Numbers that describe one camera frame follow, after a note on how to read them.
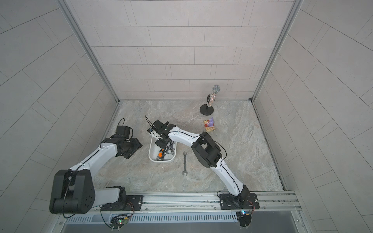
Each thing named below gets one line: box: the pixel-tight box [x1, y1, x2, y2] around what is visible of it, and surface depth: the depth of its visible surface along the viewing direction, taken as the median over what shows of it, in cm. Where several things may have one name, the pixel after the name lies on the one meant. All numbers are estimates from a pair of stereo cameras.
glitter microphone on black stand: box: [199, 84, 221, 116], surface depth 100 cm
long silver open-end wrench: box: [182, 151, 188, 177], surface depth 86 cm
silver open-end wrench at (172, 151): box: [164, 145, 176, 156], surface depth 90 cm
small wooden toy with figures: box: [203, 116, 216, 132], surface depth 101 cm
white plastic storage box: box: [148, 136, 177, 163], surface depth 88 cm
